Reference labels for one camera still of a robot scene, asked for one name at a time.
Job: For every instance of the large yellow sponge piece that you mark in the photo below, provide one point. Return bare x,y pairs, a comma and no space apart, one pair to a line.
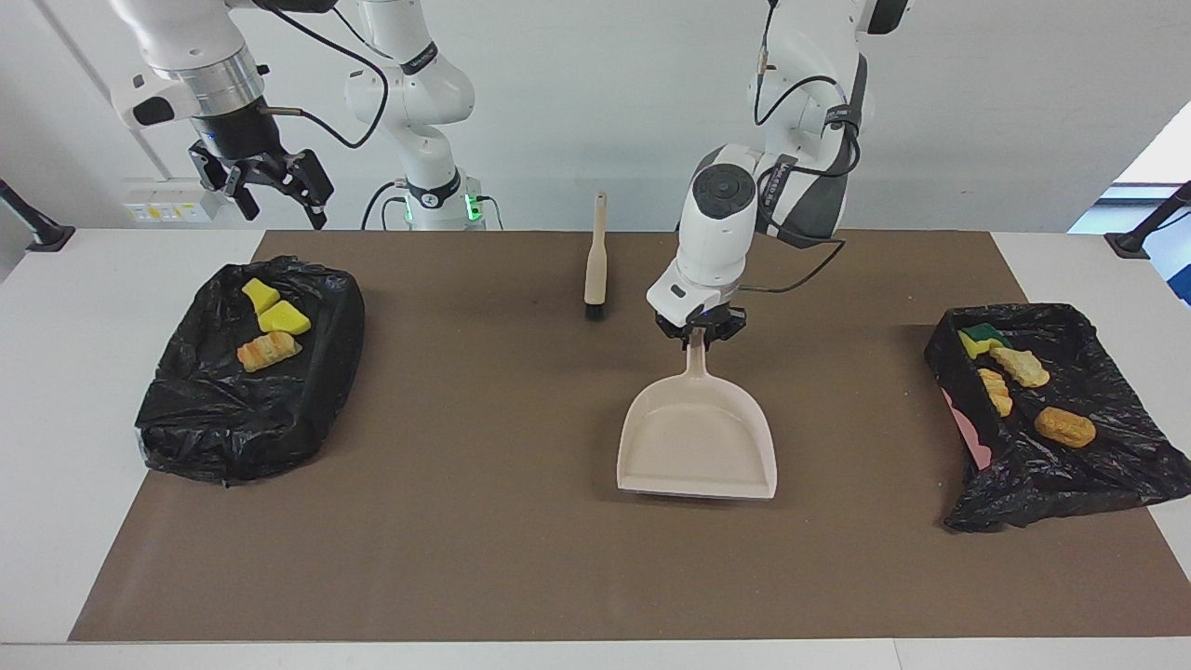
284,319

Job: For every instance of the black clamp stand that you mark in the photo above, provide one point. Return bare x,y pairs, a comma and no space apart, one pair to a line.
1130,244
51,237

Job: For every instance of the white wall socket box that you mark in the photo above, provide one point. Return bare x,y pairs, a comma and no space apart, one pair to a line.
167,209

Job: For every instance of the small yellow sponge wedge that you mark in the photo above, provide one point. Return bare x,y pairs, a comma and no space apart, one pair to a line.
260,295

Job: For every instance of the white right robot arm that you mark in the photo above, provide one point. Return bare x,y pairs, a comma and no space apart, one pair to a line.
186,65

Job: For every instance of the black bagged bin pink side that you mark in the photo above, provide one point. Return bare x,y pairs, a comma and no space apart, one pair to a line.
1061,465

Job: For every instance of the beige plastic dustpan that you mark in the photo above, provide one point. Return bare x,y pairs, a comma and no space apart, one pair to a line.
698,437

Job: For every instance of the pale flaky toy pastry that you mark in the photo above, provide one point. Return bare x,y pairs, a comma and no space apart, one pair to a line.
1021,367

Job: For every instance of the brown toy bread roll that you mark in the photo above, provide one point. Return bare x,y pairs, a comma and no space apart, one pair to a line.
1064,427

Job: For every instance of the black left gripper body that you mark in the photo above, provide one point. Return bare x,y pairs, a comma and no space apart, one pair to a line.
700,326

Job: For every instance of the beige hand brush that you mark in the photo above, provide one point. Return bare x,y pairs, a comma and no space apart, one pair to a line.
595,265

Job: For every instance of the notched yellow sponge piece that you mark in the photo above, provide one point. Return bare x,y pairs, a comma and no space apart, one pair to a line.
979,341

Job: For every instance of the striped toy croissant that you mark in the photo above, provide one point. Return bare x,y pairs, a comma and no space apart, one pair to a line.
996,391
268,352

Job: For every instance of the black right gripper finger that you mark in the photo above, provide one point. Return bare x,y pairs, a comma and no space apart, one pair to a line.
312,194
247,200

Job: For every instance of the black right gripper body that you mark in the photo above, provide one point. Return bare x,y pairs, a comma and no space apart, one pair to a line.
244,144

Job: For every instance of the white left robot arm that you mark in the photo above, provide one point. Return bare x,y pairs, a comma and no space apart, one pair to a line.
716,242

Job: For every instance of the brown table mat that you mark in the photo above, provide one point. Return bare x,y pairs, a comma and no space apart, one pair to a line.
595,558

